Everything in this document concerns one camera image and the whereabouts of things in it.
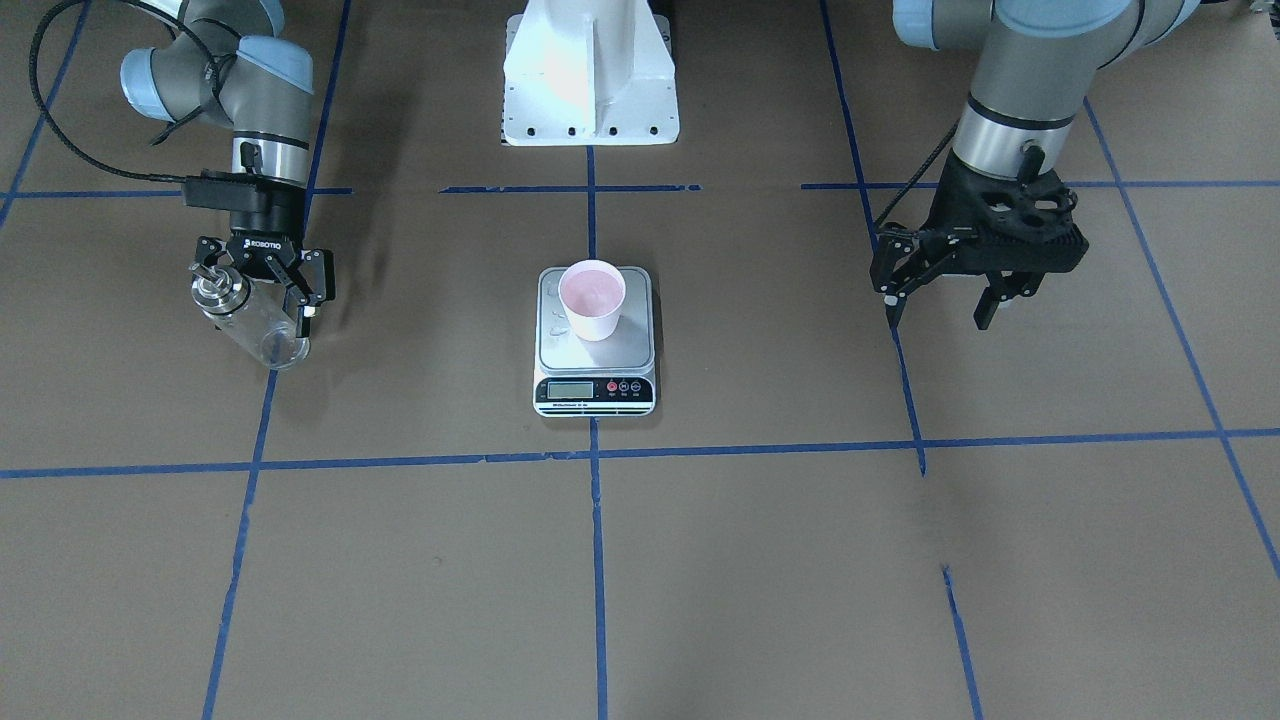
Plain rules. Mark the digital kitchen scale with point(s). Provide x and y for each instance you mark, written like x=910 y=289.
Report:
x=616 y=376

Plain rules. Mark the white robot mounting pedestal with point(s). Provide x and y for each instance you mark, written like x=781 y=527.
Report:
x=590 y=73

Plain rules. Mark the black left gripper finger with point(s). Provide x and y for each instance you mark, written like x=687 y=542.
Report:
x=1001 y=290
x=902 y=263

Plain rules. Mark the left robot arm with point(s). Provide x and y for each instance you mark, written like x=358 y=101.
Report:
x=1036 y=63

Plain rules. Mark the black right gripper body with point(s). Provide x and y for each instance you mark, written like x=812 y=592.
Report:
x=262 y=228

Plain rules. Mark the glass sauce bottle metal cap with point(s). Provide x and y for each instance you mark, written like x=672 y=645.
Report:
x=249 y=316

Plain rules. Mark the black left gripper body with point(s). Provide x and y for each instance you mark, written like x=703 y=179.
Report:
x=948 y=222

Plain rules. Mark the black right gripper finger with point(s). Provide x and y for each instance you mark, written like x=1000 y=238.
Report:
x=208 y=251
x=304 y=310

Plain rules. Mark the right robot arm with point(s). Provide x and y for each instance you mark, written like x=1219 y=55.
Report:
x=230 y=67

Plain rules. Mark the pink paper cup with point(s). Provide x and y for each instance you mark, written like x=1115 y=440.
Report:
x=592 y=293

